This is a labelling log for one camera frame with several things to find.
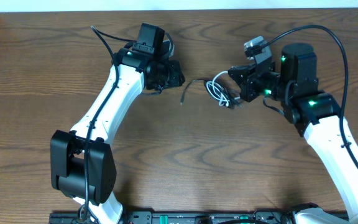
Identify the black usb cable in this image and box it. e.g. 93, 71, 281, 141
180, 77, 244, 110

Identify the white usb cable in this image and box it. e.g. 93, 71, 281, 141
205, 70, 231, 107

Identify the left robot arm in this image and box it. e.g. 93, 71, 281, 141
49, 23, 185, 223

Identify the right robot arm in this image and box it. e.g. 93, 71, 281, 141
229, 39, 358, 223

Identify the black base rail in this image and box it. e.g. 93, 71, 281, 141
48, 208, 295, 224

